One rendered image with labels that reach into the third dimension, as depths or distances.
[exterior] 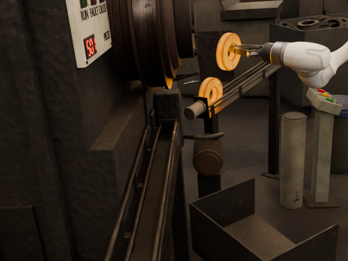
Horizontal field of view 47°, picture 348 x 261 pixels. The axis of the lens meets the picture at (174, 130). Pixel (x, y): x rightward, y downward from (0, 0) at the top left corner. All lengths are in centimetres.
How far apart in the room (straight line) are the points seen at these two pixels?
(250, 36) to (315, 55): 245
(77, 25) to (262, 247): 66
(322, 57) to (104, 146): 89
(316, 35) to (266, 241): 253
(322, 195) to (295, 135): 42
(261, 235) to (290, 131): 108
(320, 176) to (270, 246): 128
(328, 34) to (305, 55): 192
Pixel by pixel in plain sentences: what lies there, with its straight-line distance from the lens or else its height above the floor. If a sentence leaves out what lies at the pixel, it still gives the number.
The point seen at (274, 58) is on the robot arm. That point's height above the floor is 90.
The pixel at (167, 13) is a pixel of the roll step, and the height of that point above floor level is 113.
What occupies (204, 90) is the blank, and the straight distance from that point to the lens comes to 176.
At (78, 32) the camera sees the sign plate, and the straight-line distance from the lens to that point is 87.
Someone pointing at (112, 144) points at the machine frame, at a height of 87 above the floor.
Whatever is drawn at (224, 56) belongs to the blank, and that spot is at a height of 90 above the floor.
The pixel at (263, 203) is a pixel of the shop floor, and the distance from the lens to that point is 232.
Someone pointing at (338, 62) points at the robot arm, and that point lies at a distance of 169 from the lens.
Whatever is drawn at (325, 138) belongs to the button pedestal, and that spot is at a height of 39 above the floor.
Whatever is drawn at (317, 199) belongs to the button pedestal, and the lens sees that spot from 233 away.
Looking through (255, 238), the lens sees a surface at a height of 60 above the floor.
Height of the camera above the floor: 123
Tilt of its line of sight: 21 degrees down
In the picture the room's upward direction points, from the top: 5 degrees counter-clockwise
